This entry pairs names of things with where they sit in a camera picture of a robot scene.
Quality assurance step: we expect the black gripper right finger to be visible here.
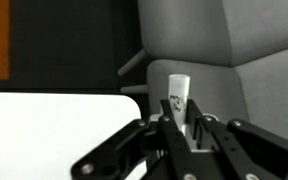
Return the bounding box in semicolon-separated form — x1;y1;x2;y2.
186;99;288;180

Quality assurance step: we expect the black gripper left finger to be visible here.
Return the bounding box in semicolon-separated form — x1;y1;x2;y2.
70;99;193;180

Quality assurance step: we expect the white marker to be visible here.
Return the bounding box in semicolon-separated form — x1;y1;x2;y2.
168;74;190;132

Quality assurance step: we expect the grey corner sofa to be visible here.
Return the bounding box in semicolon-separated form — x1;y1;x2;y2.
116;0;288;148

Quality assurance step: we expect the white square side table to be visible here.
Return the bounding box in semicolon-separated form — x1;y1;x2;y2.
0;93;141;180

